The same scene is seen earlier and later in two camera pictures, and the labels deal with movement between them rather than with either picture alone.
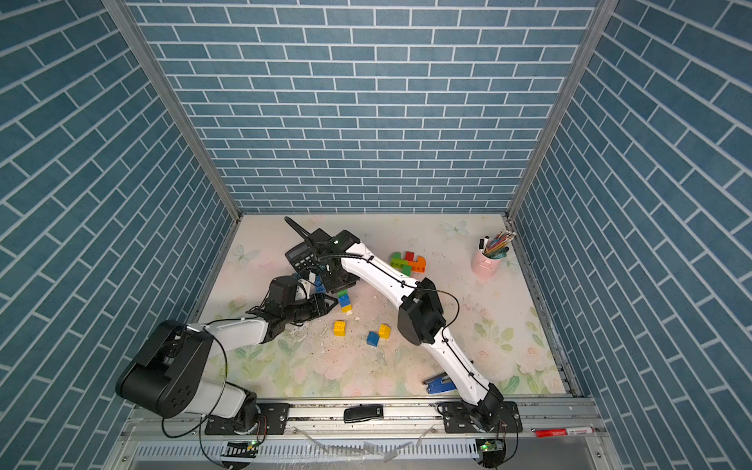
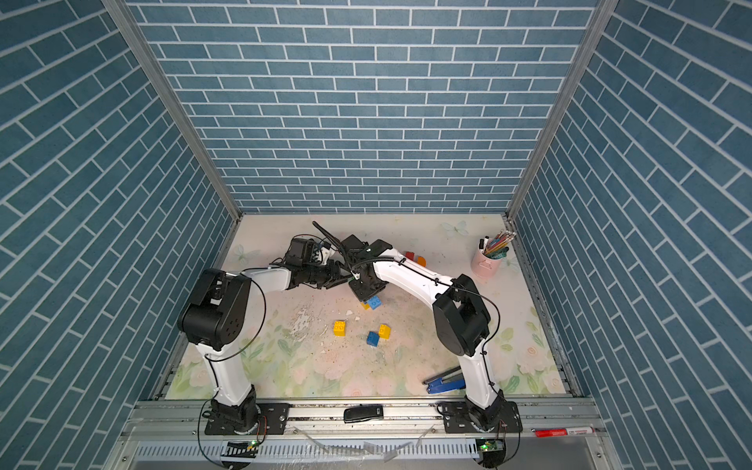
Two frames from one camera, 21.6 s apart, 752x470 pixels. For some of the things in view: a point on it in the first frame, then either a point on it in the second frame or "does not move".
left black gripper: x=318 y=303 → x=333 y=275
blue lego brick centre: x=372 y=338 does not move
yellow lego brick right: x=385 y=332 does not move
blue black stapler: x=440 y=384 does not move
